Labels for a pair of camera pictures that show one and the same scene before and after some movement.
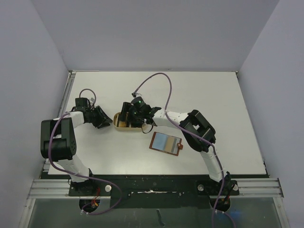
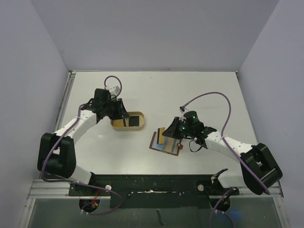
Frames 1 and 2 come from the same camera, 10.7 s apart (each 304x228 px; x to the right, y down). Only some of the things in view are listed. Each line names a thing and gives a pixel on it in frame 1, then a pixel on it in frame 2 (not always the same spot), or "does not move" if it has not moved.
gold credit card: (169, 144) does not move
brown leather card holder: (166, 143) does not move
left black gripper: (101, 122) to (121, 113)
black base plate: (155, 191) does not move
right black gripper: (129, 114) to (175, 127)
